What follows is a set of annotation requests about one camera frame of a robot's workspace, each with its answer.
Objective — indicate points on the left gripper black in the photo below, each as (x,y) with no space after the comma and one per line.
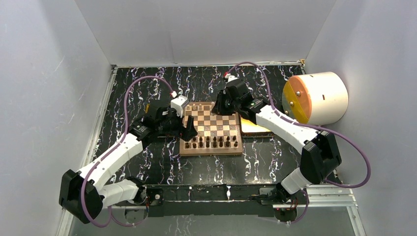
(186,133)

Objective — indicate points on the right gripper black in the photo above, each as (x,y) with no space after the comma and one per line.
(219,108)

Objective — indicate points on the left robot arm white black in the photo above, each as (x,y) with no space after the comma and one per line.
(85,193)

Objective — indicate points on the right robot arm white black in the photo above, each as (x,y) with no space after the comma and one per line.
(319,151)

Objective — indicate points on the wooden chess board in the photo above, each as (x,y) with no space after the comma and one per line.
(211,125)

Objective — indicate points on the right gold tin tray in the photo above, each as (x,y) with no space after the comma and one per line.
(249,129)

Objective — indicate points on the white cylinder orange lid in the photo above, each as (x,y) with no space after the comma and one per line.
(315,99)

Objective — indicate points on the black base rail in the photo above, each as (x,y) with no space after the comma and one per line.
(262,200)

